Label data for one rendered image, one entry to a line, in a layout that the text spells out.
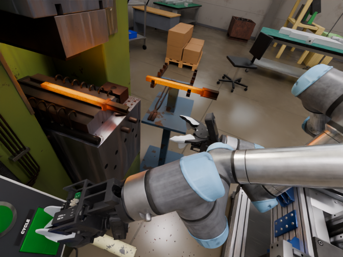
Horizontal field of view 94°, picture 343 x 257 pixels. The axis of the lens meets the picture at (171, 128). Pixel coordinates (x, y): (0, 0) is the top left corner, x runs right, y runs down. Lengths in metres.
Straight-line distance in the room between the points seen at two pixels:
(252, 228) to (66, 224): 1.30
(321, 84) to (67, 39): 0.71
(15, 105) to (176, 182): 0.55
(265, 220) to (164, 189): 1.34
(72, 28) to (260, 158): 0.55
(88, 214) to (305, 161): 0.37
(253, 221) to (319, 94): 1.07
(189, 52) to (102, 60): 2.92
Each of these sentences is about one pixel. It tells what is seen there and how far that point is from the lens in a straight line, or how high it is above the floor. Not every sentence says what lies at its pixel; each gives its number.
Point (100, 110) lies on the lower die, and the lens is 0.72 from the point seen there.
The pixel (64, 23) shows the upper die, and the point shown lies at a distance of 0.54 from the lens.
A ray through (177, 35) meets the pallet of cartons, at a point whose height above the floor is 0.61.
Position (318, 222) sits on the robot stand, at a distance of 1.05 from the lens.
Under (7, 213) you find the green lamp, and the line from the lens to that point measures 0.43.
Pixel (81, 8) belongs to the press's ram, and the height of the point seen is 1.33.
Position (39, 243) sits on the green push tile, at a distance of 0.46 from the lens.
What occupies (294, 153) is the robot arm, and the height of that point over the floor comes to 1.22.
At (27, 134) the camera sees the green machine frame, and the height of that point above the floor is 0.97.
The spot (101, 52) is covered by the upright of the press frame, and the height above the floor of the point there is 1.11.
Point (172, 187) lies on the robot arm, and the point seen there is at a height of 1.20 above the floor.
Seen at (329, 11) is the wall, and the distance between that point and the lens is 8.75.
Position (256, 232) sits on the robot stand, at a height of 0.21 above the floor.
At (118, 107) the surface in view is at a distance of 0.69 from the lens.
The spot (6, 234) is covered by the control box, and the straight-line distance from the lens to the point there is 0.43.
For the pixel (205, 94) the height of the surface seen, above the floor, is 0.98.
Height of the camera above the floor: 1.42
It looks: 43 degrees down
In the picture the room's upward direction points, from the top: 11 degrees clockwise
